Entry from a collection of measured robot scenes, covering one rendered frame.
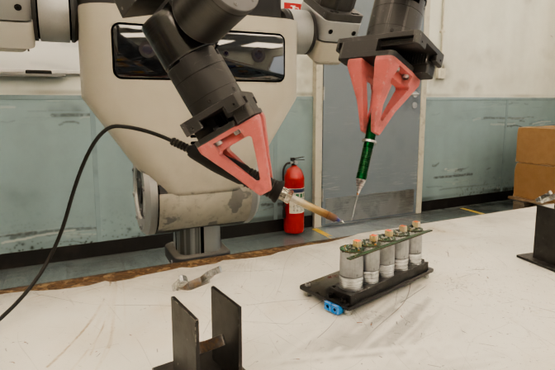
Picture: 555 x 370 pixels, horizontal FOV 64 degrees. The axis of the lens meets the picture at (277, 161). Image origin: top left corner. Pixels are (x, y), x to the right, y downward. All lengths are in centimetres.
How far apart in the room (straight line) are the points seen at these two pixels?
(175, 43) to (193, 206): 40
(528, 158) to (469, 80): 84
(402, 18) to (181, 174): 44
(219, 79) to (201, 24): 6
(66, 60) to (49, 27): 208
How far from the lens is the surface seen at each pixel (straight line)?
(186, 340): 35
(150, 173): 77
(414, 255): 56
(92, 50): 76
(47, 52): 291
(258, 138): 43
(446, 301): 53
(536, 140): 426
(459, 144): 436
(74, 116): 292
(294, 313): 48
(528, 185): 433
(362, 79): 49
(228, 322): 36
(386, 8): 52
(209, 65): 44
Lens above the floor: 96
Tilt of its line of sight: 8 degrees down
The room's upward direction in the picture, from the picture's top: straight up
